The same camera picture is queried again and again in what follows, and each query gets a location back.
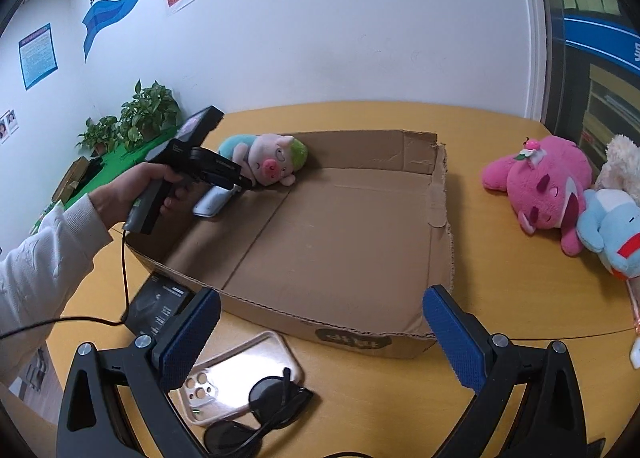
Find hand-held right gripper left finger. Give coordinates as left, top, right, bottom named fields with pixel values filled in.
left=56, top=287, right=222, bottom=458

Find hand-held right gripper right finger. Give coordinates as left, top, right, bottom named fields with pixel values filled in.
left=422, top=284, right=589, bottom=458

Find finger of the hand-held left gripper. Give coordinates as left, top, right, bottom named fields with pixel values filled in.
left=190, top=147, right=243, bottom=176
left=198, top=167, right=254, bottom=190

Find silver rounded device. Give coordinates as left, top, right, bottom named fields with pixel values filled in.
left=192, top=184, right=241, bottom=219

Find brown cardboard box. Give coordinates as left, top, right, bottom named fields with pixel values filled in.
left=123, top=129, right=457, bottom=360

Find wooden desktop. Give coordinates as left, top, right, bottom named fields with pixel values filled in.
left=0, top=100, right=640, bottom=458

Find person's left hand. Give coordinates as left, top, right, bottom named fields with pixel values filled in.
left=87, top=162, right=194, bottom=229

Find pink pig plush toy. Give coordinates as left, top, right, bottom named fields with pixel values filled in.
left=218, top=133, right=310, bottom=188

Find small black box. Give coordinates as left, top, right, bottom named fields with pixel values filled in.
left=122, top=271, right=199, bottom=340

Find large potted green plant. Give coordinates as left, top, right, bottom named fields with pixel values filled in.
left=118, top=79, right=182, bottom=152

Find clear phone case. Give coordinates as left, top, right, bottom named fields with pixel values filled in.
left=182, top=330, right=305, bottom=427

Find small potted green plant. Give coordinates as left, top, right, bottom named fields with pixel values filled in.
left=75, top=116, right=121, bottom=157

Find brown carton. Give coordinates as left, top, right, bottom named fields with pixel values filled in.
left=51, top=156, right=92, bottom=204

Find black sunglasses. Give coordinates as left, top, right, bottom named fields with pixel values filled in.
left=202, top=366, right=315, bottom=458

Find pink bear plush toy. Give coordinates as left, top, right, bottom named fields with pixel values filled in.
left=480, top=134, right=597, bottom=256

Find blue plush toy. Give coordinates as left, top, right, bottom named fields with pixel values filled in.
left=575, top=187, right=640, bottom=282

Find beige plush toy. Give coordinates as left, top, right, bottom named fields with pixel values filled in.
left=592, top=133, right=640, bottom=195

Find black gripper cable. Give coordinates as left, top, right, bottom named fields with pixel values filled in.
left=0, top=227, right=132, bottom=340

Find thin black wire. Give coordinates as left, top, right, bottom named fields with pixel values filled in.
left=507, top=329, right=638, bottom=341

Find blue framed wall poster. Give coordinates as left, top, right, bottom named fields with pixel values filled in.
left=18, top=23, right=60, bottom=91

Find wall photo sheet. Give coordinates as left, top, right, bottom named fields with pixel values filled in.
left=0, top=108, right=20, bottom=144

